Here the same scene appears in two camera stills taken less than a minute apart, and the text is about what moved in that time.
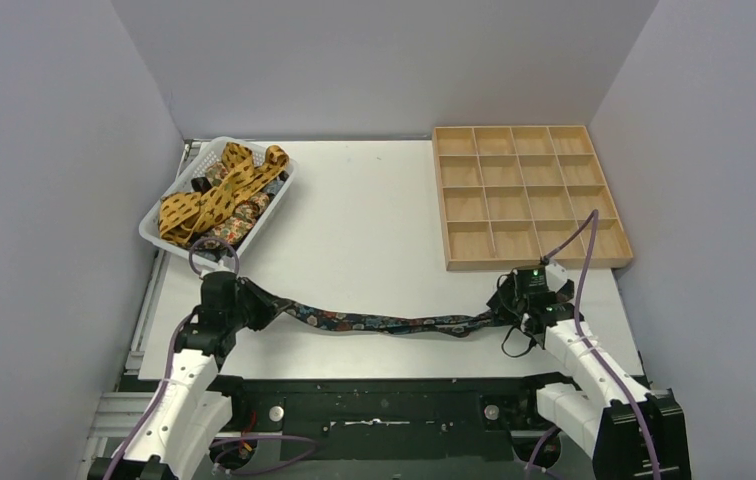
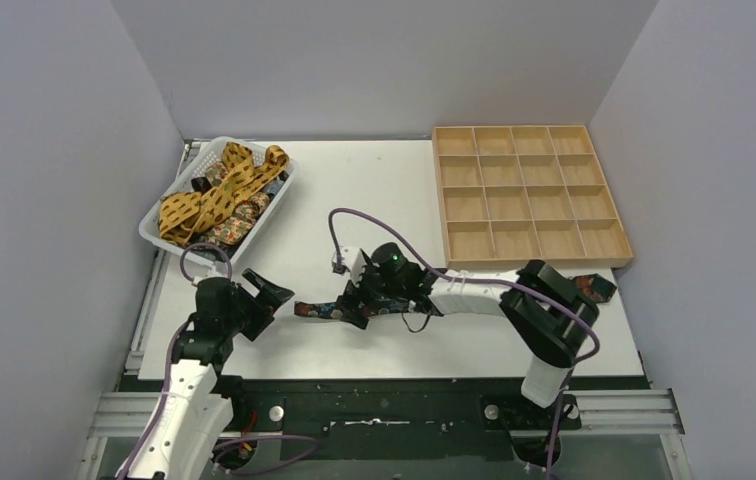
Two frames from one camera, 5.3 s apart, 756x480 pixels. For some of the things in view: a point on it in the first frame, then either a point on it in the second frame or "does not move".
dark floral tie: x=466 y=325 → x=597 y=286
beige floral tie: x=244 y=213 does not move
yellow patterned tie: x=182 y=215 does not move
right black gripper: x=501 y=301 → x=353 y=292
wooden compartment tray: x=508 y=195 does not move
